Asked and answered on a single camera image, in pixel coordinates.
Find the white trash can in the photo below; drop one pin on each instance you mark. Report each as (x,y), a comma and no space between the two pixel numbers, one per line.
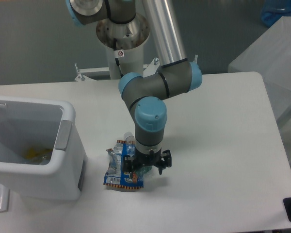
(41,124)

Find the crushed clear plastic bottle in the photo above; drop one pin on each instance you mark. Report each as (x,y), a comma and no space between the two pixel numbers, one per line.
(145,173)

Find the white covered side table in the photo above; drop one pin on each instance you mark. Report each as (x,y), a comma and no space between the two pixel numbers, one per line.
(270,56)

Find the blue snack wrapper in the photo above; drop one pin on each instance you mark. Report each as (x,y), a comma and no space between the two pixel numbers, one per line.
(114,176)

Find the blue water jug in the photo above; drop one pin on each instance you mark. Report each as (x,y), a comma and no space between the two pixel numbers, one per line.
(273,10)

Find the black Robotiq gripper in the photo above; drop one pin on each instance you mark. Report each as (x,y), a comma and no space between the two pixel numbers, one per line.
(157,159)

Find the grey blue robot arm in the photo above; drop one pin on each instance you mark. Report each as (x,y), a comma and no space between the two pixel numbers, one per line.
(144,96)

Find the yellow trash in bin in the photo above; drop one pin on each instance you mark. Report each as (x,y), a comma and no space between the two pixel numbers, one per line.
(33,154)

